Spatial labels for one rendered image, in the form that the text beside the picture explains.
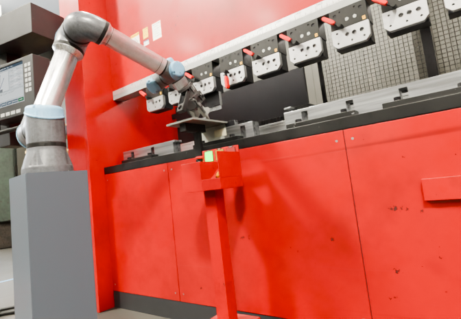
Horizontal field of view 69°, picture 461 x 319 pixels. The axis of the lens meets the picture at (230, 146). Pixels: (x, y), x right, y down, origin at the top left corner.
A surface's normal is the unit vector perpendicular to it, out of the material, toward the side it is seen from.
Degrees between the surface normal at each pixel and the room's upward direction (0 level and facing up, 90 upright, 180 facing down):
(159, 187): 90
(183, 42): 90
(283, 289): 90
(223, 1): 90
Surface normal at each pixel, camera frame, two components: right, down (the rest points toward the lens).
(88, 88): 0.79, -0.16
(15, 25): -0.40, -0.05
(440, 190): -0.60, -0.02
